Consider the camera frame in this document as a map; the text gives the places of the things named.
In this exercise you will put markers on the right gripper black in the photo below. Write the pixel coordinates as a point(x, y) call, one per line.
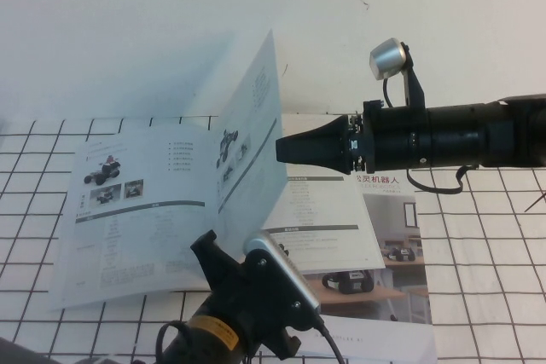
point(396, 138)

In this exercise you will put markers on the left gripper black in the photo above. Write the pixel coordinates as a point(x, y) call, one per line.
point(243, 308)

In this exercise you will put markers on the white product manual book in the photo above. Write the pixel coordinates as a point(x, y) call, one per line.
point(141, 219)

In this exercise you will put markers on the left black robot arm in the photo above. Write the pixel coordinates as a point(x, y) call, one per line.
point(205, 338)

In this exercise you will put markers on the closed brochure with photo cover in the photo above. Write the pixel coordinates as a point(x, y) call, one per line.
point(384, 296)

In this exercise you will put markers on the white cloth with black grid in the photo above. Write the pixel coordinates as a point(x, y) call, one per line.
point(482, 274)

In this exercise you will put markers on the thin dark zip tie tail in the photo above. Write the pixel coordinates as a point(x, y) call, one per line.
point(535, 202)

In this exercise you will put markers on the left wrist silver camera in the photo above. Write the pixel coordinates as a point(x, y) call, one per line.
point(277, 253)

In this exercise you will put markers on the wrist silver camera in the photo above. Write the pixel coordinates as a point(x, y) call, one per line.
point(277, 253)
point(387, 59)

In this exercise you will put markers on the left camera black mount bracket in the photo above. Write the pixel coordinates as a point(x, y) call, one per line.
point(277, 291)

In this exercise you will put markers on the camera black mount bracket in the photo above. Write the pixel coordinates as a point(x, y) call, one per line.
point(414, 87)
point(277, 291)

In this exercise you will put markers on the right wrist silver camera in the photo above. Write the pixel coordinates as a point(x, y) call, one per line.
point(387, 59)

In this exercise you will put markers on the right camera black mount bracket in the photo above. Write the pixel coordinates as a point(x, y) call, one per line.
point(414, 87)

